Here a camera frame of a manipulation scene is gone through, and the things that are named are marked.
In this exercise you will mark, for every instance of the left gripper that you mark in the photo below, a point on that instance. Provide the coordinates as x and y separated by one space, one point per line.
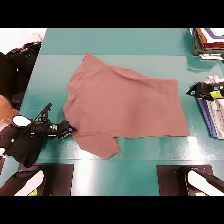
62 129

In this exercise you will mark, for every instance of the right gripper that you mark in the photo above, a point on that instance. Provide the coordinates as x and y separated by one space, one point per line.
201 90

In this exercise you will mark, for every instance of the pink T-shirt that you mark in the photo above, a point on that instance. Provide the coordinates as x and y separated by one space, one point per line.
126 100

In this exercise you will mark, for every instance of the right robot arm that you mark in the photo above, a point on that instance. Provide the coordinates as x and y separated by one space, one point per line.
203 181

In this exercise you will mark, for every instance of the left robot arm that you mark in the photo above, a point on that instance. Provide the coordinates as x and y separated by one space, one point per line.
25 146

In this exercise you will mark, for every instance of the striped garment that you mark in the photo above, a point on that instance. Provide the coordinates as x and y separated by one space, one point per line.
215 116

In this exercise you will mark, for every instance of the red garment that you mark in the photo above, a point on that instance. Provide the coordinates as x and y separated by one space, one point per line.
215 45

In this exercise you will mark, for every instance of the orange garment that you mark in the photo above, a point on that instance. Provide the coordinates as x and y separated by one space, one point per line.
201 35

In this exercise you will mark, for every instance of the orange-brown garment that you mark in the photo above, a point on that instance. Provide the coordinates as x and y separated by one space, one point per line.
6 110

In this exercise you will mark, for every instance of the white and purple garment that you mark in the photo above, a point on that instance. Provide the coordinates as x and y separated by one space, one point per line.
215 32

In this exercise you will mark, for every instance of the black garment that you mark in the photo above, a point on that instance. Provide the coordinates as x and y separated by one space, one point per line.
20 70

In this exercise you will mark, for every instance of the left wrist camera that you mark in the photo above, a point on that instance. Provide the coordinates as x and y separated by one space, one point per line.
43 112

